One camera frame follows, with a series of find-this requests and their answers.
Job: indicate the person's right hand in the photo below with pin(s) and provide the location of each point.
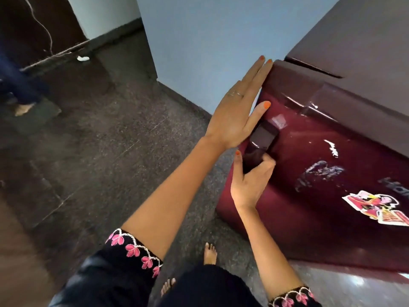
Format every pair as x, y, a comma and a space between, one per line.
247, 188

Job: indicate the person's left hand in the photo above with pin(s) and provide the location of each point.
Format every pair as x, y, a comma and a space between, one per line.
228, 119

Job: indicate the person's left thumb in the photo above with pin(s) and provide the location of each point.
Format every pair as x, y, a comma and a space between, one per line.
259, 113

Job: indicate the person's right thumb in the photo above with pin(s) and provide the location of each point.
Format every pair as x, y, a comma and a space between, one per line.
238, 166

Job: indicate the person's left middle finger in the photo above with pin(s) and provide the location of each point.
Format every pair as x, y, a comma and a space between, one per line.
247, 76

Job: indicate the maroon refrigerator door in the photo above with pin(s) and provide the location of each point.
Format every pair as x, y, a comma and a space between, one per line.
319, 220

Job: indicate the person's right forearm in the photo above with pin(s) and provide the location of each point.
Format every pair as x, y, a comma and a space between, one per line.
266, 249

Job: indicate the person's left forearm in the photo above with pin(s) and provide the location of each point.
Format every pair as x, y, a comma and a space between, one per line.
166, 198

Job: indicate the person's right foot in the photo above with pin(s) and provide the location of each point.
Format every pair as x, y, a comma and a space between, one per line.
210, 254

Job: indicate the person's foot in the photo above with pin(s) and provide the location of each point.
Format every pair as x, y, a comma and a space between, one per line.
23, 109
210, 254
167, 287

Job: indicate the maroon refrigerator body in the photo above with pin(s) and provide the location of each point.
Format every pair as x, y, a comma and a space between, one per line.
358, 44

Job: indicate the person's left foot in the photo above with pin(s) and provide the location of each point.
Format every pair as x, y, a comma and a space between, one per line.
167, 287

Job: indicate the cartoon sticker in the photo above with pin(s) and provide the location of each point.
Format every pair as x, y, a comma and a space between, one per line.
377, 207

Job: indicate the white paper scrap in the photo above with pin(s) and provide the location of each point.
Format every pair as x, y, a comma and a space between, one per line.
83, 58

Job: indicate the black dress with pink embroidery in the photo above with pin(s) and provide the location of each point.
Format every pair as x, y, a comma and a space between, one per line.
105, 278

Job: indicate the dark wooden door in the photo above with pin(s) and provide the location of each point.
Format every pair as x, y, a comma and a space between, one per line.
35, 25

